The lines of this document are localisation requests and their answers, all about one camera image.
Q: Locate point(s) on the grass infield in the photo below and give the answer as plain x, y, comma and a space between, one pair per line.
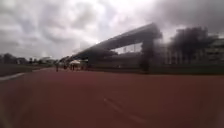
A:
16, 69

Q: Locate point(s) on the person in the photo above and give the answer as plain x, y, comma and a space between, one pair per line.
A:
57, 67

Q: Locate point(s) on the distant buildings and trees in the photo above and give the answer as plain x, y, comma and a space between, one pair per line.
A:
20, 60

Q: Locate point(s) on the grandstand with slanted roof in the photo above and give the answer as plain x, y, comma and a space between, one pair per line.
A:
130, 38

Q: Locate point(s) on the dark tree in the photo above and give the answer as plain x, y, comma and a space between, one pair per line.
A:
190, 43

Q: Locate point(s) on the white tent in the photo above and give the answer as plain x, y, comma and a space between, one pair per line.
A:
75, 62

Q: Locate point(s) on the pale long building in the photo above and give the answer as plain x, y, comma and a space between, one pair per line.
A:
215, 50

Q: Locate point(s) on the white track kerb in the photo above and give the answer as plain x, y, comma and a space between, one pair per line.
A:
11, 76

